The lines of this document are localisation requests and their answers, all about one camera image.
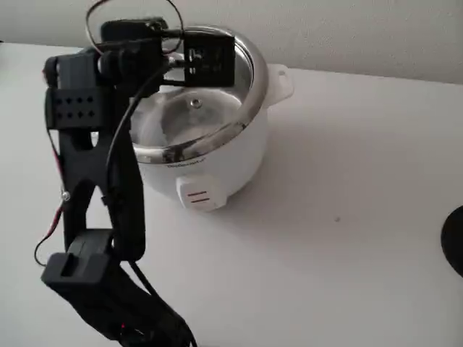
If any black round object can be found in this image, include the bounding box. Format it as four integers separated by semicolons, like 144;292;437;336
440;205;463;280

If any white rice cooker chrome rim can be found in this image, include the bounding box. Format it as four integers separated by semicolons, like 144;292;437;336
132;25;294;214

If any steel inner pot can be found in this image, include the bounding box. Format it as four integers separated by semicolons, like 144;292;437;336
224;34;256;116

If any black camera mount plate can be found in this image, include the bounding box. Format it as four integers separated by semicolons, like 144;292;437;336
161;30;237;89

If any red black servo wire loop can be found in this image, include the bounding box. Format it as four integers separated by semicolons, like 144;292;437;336
85;0;187;50

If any glass lid white knob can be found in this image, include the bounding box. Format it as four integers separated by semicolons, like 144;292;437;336
137;53;251;150

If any black camera cable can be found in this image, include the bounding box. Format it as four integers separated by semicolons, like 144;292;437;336
106;63;199;347

